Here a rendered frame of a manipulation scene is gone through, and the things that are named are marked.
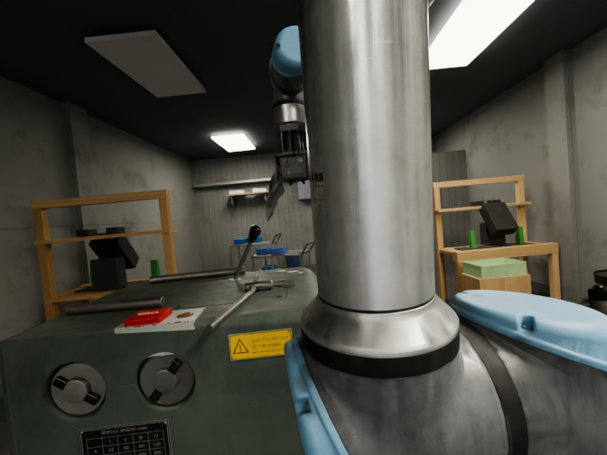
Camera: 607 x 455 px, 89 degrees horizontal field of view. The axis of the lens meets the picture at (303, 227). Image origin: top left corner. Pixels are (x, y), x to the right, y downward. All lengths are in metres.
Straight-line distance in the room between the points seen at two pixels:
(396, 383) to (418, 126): 0.15
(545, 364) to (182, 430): 0.56
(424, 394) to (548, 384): 0.10
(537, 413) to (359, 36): 0.26
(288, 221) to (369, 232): 7.85
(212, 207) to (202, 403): 7.89
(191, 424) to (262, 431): 0.12
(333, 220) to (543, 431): 0.19
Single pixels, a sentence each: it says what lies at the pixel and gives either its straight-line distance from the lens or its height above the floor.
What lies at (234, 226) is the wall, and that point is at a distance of 8.27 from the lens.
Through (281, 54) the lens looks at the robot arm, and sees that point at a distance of 0.60.
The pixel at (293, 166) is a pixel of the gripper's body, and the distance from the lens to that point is 0.65.
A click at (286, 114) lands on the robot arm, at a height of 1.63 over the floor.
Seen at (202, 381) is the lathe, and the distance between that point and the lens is 0.62.
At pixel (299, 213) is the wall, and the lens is 8.01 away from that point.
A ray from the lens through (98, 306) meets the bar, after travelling 0.78.
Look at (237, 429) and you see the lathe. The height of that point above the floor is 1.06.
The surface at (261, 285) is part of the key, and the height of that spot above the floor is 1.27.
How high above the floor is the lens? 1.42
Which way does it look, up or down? 2 degrees down
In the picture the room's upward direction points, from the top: 5 degrees counter-clockwise
